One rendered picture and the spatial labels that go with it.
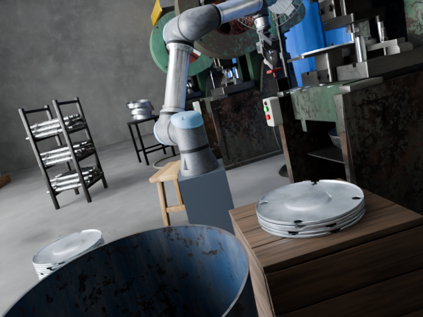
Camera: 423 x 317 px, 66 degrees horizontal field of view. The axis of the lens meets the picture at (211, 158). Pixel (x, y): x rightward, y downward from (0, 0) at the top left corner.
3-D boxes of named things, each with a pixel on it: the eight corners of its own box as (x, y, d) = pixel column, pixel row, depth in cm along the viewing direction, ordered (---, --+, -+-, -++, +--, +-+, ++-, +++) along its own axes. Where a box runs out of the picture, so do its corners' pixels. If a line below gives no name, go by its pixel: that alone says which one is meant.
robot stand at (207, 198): (207, 287, 130) (177, 181, 121) (204, 263, 148) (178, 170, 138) (250, 275, 131) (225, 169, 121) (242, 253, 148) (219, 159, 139)
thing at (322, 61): (308, 88, 130) (303, 54, 128) (291, 90, 144) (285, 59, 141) (361, 74, 136) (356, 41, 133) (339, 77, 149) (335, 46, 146)
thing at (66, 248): (90, 255, 129) (90, 253, 129) (19, 273, 129) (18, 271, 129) (109, 225, 158) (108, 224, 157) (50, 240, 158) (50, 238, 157)
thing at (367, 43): (359, 53, 134) (357, 41, 133) (335, 58, 148) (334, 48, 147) (377, 48, 136) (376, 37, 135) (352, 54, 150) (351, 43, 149)
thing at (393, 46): (400, 53, 118) (396, 22, 116) (366, 59, 134) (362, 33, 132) (413, 49, 119) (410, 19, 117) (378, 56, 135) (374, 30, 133)
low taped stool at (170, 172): (181, 207, 228) (168, 161, 221) (214, 202, 222) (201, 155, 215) (163, 231, 196) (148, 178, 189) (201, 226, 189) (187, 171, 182)
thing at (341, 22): (354, 27, 129) (352, 12, 127) (324, 38, 148) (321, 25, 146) (388, 19, 132) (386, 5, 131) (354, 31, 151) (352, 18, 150)
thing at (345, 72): (368, 77, 119) (366, 61, 118) (302, 85, 162) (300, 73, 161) (434, 60, 126) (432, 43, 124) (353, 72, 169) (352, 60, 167)
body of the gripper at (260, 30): (270, 51, 173) (265, 27, 171) (278, 48, 165) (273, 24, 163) (257, 55, 172) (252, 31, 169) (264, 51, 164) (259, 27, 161)
